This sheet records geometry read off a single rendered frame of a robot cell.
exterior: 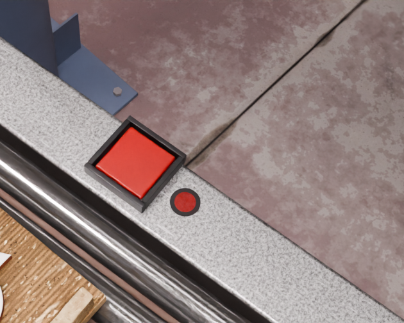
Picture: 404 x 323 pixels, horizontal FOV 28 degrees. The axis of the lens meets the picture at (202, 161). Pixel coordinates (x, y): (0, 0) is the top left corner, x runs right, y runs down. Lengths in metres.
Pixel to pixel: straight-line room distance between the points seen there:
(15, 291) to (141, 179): 0.17
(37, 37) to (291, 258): 0.96
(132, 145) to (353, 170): 1.14
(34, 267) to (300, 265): 0.26
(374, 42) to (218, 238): 1.37
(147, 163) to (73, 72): 1.15
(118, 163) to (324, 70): 1.27
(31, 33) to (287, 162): 0.67
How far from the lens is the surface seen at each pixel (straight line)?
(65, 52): 1.97
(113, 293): 0.80
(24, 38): 1.63
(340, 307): 0.82
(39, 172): 0.85
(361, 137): 1.98
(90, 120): 0.87
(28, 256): 0.79
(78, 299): 0.75
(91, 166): 0.83
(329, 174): 1.91
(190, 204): 0.83
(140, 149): 0.84
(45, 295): 0.78
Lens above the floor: 1.68
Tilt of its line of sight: 64 degrees down
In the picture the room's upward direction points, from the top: 11 degrees clockwise
